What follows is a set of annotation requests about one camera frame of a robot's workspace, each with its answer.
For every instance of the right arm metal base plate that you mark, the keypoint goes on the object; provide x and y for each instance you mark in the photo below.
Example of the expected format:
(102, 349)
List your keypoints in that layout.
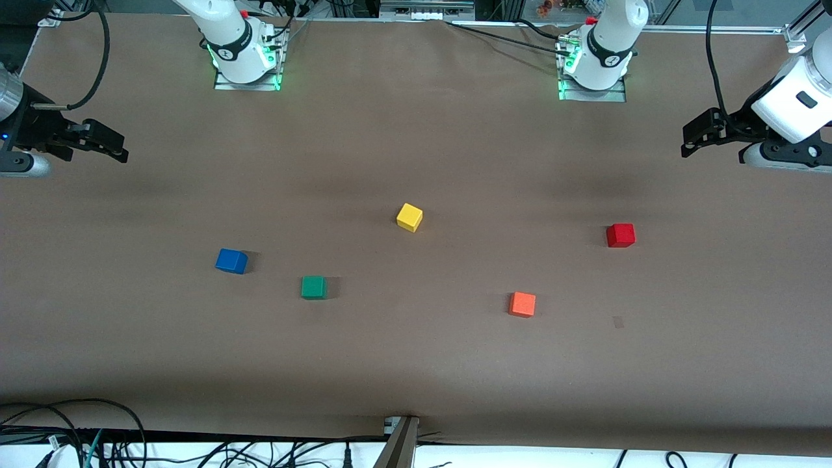
(224, 83)

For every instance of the aluminium camera mount post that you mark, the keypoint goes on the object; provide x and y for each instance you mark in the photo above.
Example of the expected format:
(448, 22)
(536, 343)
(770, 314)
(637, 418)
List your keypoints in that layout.
(400, 445)

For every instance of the aluminium corner bracket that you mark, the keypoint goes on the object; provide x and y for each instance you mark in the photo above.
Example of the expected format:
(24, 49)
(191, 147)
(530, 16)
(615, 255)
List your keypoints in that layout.
(52, 18)
(796, 39)

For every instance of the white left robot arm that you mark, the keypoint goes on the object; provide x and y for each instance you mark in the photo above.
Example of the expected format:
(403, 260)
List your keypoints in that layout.
(601, 65)

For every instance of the aluminium frame rail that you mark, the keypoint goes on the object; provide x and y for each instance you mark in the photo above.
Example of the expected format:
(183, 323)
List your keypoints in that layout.
(708, 28)

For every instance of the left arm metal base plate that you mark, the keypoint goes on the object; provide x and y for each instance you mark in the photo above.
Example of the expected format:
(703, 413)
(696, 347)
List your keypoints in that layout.
(614, 95)

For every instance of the yellow cube block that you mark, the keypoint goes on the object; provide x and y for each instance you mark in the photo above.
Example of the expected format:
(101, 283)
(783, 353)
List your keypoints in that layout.
(409, 217)

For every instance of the red cube block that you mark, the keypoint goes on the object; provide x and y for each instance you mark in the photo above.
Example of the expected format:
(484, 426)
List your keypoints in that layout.
(621, 235)

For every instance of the grey power strip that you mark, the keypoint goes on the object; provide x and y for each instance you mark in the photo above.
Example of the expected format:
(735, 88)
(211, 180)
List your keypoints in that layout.
(426, 10)

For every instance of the blue cube block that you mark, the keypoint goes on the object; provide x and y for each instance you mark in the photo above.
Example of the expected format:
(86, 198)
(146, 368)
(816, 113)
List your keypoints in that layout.
(231, 261)

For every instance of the black power plug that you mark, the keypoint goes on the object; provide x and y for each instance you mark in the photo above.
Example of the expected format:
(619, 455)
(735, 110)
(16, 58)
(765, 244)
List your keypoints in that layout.
(348, 455)

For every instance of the green cube block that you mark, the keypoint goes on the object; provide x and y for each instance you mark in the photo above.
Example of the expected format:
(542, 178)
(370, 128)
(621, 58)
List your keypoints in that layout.
(314, 287)

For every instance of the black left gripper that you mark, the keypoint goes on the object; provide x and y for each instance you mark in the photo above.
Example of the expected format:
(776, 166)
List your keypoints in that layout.
(738, 128)

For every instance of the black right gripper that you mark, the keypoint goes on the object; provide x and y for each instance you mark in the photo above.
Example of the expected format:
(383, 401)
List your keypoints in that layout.
(34, 127)

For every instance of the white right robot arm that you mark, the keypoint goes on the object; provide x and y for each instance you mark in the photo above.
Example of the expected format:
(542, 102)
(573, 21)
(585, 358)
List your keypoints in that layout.
(234, 58)

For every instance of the orange cube block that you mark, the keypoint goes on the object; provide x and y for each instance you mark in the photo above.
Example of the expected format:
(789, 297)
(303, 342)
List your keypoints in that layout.
(522, 304)

